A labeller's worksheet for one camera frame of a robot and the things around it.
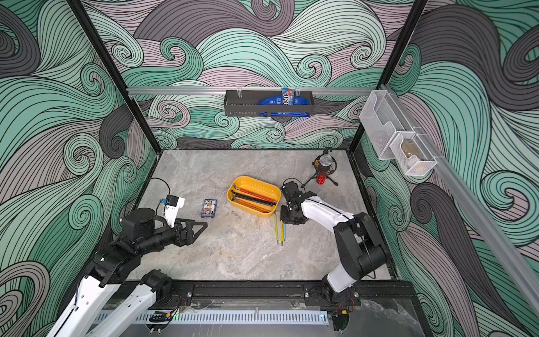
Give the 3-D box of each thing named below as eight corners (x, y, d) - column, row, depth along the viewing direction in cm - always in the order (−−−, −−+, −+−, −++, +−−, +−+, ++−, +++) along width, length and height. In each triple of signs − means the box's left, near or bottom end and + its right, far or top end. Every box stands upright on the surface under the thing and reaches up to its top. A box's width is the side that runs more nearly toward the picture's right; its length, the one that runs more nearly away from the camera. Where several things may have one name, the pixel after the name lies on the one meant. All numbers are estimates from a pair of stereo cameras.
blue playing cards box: (201, 218, 95) (200, 215, 93) (205, 201, 101) (203, 199, 99) (215, 217, 95) (214, 215, 93) (218, 201, 101) (217, 199, 99)
